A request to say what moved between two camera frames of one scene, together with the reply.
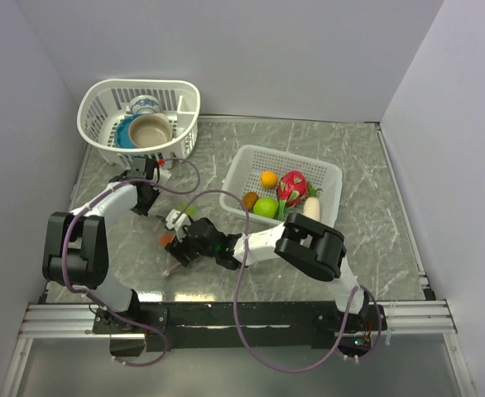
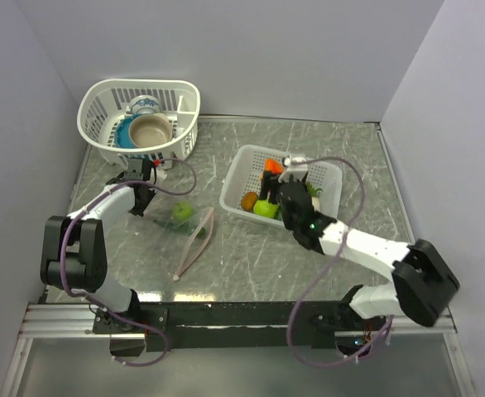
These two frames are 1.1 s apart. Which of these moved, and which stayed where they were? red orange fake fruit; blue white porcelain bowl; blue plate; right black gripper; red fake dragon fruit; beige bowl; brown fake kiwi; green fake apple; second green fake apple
Moved: right black gripper; red orange fake fruit; red fake dragon fruit
Stayed: green fake apple; blue white porcelain bowl; blue plate; brown fake kiwi; second green fake apple; beige bowl
